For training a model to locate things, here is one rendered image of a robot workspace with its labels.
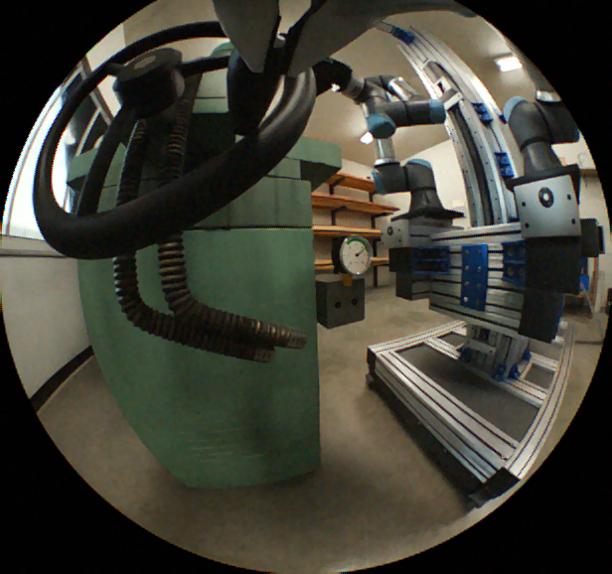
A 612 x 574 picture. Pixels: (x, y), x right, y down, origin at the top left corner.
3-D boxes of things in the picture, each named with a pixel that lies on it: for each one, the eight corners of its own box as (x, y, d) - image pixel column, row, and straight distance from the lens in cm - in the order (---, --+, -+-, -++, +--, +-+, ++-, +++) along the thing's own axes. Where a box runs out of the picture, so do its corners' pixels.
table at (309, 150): (39, 170, 47) (50, 140, 50) (107, 208, 65) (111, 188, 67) (376, 146, 33) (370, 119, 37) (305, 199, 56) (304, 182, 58)
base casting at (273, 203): (76, 243, 42) (81, 194, 44) (169, 255, 91) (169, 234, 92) (316, 227, 31) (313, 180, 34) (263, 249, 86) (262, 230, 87)
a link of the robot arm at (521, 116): (521, 159, 68) (504, 120, 75) (553, 154, 71) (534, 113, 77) (516, 140, 57) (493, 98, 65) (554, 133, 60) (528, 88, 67)
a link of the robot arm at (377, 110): (409, 119, 50) (397, 90, 58) (364, 126, 49) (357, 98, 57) (409, 138, 56) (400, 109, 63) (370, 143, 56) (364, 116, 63)
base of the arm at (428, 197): (426, 218, 91) (423, 199, 93) (452, 213, 81) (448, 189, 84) (401, 216, 80) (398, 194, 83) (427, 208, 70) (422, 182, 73)
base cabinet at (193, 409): (186, 489, 78) (73, 243, 42) (195, 390, 112) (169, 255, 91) (322, 469, 72) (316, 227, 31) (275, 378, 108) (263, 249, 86)
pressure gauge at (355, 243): (341, 290, 26) (339, 233, 26) (328, 287, 29) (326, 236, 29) (373, 285, 30) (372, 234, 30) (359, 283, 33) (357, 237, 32)
